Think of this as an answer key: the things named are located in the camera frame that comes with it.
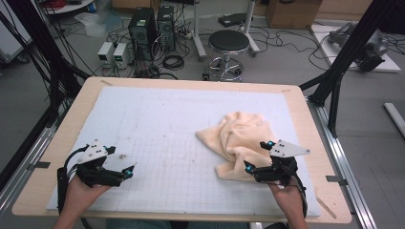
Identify beige towel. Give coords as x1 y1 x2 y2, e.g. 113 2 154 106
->
195 111 277 183

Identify light blue foam mat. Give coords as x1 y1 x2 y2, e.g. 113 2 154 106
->
46 85 322 219

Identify white power supply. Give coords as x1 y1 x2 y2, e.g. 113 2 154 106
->
96 41 115 66
113 42 132 70

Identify brown tape strip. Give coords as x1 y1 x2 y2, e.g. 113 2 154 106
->
314 195 338 220

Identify slim black computer tower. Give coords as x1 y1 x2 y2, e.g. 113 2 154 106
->
156 5 177 52

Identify black round stool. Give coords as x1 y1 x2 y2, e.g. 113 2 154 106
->
202 29 251 82

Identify aluminium table rail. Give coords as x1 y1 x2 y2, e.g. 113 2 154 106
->
306 95 378 229
0 125 63 219

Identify flat black device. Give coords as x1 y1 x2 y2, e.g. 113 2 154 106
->
218 12 248 29

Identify white floor platform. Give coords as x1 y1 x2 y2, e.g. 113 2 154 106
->
309 23 402 73

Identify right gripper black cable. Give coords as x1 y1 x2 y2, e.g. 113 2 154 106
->
285 164 309 219

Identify black frame post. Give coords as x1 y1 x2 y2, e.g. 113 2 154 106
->
299 0 400 138
5 0 91 128

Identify black tape strip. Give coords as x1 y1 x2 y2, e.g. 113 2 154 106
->
27 161 52 171
325 175 349 187

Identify person's left hand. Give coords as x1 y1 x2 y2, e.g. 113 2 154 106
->
64 174 112 212

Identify cardboard box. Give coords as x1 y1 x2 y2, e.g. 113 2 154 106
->
266 0 323 31

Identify white tube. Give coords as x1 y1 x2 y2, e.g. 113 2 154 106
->
383 102 405 138

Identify large black computer tower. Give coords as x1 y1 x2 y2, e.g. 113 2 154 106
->
127 7 160 61

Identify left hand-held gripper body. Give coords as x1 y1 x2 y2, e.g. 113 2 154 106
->
75 138 126 188

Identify round white table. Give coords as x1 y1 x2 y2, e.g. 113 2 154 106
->
41 0 96 15

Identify coiled black cable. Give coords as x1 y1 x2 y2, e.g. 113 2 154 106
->
161 54 185 72

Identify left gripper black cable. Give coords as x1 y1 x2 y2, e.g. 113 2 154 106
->
56 144 91 215

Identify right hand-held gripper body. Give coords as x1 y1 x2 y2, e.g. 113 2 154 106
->
253 138 311 187

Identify person's right hand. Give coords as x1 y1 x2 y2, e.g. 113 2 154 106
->
267 180 304 212

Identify clear plastic bag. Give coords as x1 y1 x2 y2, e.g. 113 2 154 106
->
75 10 124 38

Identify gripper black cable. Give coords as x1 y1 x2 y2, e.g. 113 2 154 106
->
285 164 309 219
56 144 91 215

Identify white desk leg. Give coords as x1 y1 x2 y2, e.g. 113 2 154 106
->
190 0 208 62
240 0 261 57

